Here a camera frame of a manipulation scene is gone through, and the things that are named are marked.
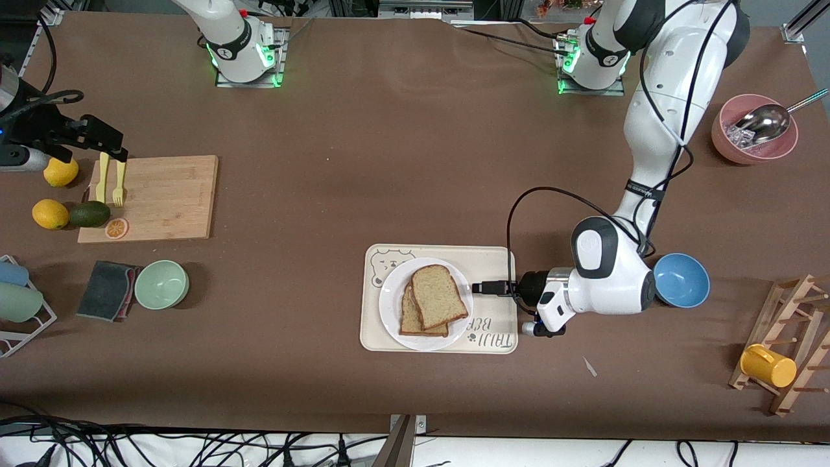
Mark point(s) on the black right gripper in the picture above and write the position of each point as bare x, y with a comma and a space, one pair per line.
40, 125

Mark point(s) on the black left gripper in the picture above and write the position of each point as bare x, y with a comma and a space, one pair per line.
533, 287

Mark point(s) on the brown bread slice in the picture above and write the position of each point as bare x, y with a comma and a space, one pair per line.
441, 295
410, 321

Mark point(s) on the round white plate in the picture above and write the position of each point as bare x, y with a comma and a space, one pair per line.
392, 305

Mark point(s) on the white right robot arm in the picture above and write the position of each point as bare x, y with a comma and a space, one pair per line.
233, 39

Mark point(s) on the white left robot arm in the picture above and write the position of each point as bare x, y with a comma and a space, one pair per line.
668, 97

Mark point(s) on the cream bear print tray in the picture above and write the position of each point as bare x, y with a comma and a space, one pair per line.
493, 259

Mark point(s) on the yellow plastic knife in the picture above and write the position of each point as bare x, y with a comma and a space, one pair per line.
102, 181

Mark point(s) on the yellow plastic fork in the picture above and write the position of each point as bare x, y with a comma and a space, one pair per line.
119, 185

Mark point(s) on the yellow lemon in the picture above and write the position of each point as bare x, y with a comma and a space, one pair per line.
61, 175
50, 214

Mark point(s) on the dark green avocado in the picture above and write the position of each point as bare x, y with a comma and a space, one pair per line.
89, 214

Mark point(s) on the wooden cutting board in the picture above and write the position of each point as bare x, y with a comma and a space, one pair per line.
155, 207

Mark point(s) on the toy orange slice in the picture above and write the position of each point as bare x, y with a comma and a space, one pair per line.
117, 228

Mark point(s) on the small white paper scrap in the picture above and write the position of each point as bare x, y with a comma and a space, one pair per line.
589, 366

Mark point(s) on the grey folded sponge cloth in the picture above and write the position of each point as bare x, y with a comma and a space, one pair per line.
104, 290

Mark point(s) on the pale green bowl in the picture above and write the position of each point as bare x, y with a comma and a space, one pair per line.
161, 285

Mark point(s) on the light blue cup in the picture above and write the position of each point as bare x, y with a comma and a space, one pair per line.
13, 274

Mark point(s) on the pale green cup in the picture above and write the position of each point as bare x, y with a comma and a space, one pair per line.
19, 303

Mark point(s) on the blue bowl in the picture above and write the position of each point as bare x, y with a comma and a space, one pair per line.
684, 282

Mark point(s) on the pink bowl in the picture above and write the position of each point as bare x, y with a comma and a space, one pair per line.
723, 146

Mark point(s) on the wooden mug rack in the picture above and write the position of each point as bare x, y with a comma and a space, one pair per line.
773, 324

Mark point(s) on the clear plastic ice cubes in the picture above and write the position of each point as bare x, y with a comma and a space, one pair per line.
739, 136

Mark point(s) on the yellow mug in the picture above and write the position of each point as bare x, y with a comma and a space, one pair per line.
771, 370

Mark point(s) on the metal scoop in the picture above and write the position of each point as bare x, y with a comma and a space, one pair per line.
765, 123

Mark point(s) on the aluminium frame profile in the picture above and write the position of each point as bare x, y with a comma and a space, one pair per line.
50, 17
794, 32

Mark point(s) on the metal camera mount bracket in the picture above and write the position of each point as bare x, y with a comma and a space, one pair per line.
399, 447

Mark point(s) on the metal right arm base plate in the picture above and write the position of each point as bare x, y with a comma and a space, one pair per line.
283, 48

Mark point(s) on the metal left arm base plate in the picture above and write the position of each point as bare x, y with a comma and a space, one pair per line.
609, 92

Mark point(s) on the grey metal frame beam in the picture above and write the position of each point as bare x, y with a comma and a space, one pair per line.
425, 11

